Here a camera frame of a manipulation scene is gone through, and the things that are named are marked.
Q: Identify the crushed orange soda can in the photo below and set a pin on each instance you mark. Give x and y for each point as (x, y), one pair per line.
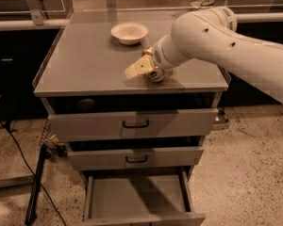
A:
(157, 74)

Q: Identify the grey drawer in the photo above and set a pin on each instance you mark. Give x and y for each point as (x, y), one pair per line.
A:
(134, 116)
(139, 153)
(139, 197)

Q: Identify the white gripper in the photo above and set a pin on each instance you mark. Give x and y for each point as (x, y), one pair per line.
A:
(158, 56)

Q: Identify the dark round object in drawer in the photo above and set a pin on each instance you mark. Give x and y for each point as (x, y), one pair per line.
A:
(85, 106)

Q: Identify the black stand leg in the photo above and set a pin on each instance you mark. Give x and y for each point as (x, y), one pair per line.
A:
(36, 186)

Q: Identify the white paper bowl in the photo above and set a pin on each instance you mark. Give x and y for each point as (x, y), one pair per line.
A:
(129, 33)

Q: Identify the grey top drawer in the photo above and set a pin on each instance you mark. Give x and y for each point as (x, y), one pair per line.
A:
(134, 116)

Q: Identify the grey middle drawer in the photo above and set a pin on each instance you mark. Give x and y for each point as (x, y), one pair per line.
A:
(139, 153)

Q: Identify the grey drawer cabinet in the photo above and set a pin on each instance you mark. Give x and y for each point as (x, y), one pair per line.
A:
(89, 61)

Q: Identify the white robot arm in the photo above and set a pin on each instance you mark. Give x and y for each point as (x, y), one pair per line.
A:
(210, 35)

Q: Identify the wire basket with items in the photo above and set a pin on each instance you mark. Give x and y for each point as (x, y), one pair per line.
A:
(50, 140)

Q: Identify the grey bottom drawer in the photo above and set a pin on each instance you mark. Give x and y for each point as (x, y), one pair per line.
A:
(139, 197)

